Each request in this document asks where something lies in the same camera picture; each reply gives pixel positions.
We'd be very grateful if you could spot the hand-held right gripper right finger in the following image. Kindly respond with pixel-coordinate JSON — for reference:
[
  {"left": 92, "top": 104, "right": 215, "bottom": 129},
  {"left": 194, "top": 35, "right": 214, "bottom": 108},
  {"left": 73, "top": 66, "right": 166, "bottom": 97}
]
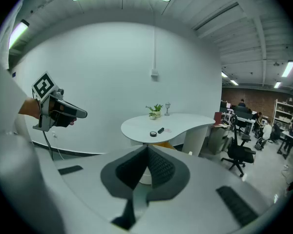
[{"left": 146, "top": 145, "right": 190, "bottom": 203}]

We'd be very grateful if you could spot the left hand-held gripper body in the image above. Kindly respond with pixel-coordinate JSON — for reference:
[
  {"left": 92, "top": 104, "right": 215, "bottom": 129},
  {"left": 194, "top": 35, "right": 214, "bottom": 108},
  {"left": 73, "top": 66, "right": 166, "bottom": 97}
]
[{"left": 31, "top": 71, "right": 88, "bottom": 132}]

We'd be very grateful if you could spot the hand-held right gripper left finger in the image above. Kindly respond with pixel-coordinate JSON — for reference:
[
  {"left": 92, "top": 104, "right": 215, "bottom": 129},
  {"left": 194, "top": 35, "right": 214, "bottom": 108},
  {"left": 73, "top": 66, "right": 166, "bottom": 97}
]
[{"left": 100, "top": 145, "right": 149, "bottom": 230}]

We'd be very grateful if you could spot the white curved table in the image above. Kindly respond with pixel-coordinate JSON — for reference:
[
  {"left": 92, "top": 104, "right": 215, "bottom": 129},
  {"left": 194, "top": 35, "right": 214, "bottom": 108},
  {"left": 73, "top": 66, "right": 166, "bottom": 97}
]
[{"left": 121, "top": 113, "right": 216, "bottom": 156}]

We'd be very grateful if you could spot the person's left forearm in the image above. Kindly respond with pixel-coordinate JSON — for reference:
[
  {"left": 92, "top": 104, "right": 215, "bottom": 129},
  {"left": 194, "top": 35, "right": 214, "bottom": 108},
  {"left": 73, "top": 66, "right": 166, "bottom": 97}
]
[{"left": 18, "top": 97, "right": 42, "bottom": 119}]

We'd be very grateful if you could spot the person's white t-shirt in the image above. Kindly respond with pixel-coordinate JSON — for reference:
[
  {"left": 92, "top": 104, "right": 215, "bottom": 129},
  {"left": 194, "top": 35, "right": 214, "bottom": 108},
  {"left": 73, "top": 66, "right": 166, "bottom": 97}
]
[{"left": 0, "top": 0, "right": 40, "bottom": 141}]

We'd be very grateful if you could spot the grey cabinet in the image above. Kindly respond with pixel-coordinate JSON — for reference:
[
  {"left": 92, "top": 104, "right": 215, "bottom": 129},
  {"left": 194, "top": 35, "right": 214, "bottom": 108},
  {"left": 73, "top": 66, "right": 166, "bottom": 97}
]
[{"left": 207, "top": 124, "right": 233, "bottom": 154}]

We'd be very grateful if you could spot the green plant in white pot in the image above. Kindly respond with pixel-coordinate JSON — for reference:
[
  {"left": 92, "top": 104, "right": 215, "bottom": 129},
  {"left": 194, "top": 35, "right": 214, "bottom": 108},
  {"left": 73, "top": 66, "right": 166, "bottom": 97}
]
[{"left": 146, "top": 103, "right": 164, "bottom": 118}]

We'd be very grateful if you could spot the black office chair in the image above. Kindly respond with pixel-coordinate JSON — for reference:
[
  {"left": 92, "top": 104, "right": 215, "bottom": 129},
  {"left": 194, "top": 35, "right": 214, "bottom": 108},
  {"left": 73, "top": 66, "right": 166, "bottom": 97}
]
[{"left": 221, "top": 115, "right": 256, "bottom": 177}]

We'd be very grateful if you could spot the black backpack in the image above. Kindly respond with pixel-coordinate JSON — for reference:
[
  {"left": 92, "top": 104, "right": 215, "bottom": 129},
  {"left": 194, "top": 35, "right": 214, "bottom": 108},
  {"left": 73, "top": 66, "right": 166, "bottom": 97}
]
[{"left": 254, "top": 136, "right": 267, "bottom": 151}]

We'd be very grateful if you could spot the white shelf rack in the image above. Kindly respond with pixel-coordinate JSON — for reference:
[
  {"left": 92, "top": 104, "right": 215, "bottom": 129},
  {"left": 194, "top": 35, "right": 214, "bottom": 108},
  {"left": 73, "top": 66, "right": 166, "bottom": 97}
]
[{"left": 272, "top": 98, "right": 293, "bottom": 133}]

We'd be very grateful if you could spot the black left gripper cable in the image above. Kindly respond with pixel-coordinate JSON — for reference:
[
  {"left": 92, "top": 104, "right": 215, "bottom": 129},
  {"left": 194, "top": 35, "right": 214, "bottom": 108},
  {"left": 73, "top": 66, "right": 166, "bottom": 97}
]
[{"left": 42, "top": 130, "right": 55, "bottom": 161}]

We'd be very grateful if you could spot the white power cable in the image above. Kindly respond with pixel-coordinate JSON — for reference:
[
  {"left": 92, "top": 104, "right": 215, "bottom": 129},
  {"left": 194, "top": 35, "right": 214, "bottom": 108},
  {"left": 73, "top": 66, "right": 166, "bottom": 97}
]
[{"left": 55, "top": 136, "right": 64, "bottom": 159}]

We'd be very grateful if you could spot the white wall junction box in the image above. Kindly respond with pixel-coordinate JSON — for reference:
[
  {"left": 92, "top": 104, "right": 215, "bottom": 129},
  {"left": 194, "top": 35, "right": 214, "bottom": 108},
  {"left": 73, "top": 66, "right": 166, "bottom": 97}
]
[{"left": 150, "top": 68, "right": 160, "bottom": 82}]

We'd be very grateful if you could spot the white wall conduit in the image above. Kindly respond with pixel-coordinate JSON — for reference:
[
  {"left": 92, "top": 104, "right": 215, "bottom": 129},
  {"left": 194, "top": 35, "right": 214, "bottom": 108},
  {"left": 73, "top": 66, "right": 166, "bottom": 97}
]
[{"left": 151, "top": 6, "right": 157, "bottom": 70}]

